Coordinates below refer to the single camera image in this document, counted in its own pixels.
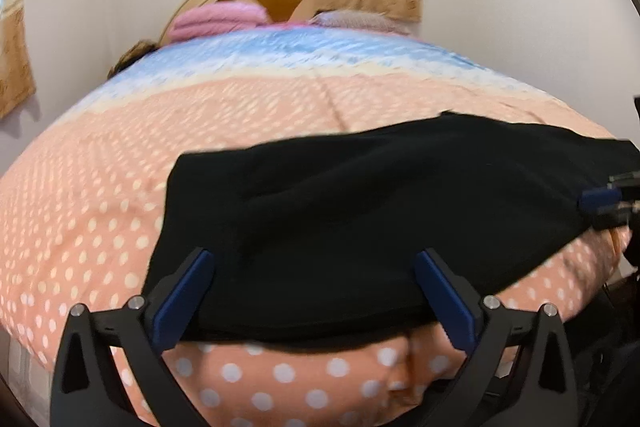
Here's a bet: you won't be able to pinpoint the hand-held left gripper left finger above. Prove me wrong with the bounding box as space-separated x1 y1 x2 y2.
50 248 216 427

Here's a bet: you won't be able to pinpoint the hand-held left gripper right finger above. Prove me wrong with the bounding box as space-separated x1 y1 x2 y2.
414 248 581 427

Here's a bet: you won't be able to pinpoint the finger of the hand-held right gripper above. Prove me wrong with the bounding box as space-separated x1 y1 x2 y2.
592 201 640 231
579 173 640 206

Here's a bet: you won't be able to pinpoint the black pants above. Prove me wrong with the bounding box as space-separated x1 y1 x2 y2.
141 111 636 353

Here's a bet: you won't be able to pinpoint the person's dark clothing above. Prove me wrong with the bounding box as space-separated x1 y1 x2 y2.
565 267 640 427

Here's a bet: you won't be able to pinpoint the polka dot bed sheet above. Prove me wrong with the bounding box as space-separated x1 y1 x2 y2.
0 24 633 427

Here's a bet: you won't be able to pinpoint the brown patterned cloth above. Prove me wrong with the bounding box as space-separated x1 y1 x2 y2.
107 39 159 80

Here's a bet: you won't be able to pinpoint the pink pillow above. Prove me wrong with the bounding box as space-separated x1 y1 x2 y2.
167 2 268 42

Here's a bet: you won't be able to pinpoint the striped pillow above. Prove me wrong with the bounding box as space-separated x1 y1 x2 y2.
310 9 412 36

